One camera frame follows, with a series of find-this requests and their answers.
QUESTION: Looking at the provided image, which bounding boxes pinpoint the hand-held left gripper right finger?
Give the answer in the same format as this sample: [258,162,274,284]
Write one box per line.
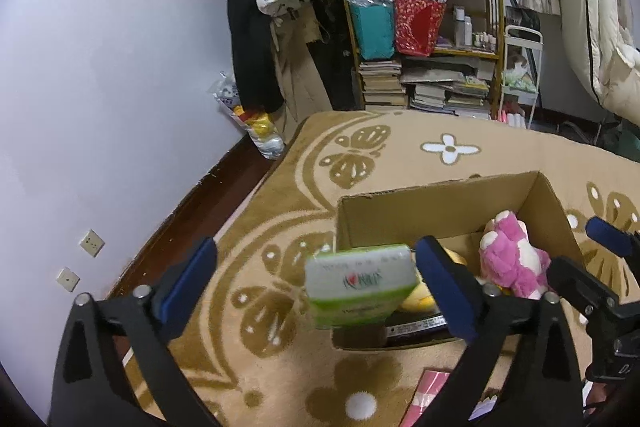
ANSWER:
[415,235,586,427]

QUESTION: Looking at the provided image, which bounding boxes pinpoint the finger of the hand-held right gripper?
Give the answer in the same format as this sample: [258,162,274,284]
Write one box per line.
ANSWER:
[586,216,640,258]
[546,256,626,323]

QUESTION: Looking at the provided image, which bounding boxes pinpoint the yellow plush toy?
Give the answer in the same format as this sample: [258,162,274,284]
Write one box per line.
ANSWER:
[400,247,488,313]

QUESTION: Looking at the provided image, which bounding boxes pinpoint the beige coat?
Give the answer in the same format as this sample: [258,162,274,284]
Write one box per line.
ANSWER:
[270,14,333,142]

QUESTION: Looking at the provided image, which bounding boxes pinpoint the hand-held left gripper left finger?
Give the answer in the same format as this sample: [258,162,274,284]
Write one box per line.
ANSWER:
[47,236,221,427]

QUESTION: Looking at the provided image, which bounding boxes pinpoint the stack of books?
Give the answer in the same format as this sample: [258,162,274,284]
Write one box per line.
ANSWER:
[357,59,408,108]

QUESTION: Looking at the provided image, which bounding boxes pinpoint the green tissue pack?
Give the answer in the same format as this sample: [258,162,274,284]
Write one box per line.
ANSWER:
[304,244,420,330]

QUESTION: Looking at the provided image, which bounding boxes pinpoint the dark photo print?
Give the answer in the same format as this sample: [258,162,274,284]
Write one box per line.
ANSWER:
[505,6,542,32]

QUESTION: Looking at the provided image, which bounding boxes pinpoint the printed cardboard box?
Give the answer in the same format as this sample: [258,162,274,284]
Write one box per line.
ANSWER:
[331,171,588,352]

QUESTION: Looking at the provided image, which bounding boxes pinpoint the black tissue pack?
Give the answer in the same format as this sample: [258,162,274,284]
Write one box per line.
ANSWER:
[385,314,448,348]

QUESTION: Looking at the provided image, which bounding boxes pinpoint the red gift bag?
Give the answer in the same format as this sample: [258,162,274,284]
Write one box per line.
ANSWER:
[392,0,447,58]

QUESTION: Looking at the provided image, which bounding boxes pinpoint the pink plush toy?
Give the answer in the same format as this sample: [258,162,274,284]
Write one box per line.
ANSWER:
[479,209,551,300]

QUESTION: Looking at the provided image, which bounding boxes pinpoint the pink packet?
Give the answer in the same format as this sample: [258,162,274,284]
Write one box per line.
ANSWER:
[397,369,456,427]

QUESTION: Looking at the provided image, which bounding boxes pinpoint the white metal cart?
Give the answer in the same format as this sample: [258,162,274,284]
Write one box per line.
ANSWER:
[497,24,545,130]

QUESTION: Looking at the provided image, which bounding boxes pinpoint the teal bag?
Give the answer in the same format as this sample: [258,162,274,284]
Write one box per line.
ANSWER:
[346,0,396,61]

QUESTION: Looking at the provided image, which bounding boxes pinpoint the white duvet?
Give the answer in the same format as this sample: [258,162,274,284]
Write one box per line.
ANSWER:
[550,0,640,128]

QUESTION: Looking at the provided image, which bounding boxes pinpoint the black coat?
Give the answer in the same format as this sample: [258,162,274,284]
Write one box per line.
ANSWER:
[218,0,286,114]

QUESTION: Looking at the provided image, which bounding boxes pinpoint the white wall socket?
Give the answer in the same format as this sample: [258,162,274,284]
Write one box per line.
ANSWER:
[55,267,81,293]
[80,229,106,257]

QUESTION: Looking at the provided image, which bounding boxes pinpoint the pile of books and magazines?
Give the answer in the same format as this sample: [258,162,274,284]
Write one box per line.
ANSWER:
[400,57,496,118]

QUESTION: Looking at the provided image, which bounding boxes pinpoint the black trousers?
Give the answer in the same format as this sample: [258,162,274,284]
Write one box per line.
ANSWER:
[307,0,363,112]

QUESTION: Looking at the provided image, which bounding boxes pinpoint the plastic bag of toys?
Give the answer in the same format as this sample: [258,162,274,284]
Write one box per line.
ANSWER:
[212,72,286,160]

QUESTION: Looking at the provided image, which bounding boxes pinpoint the light green pack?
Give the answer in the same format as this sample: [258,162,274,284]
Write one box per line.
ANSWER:
[502,69,538,92]

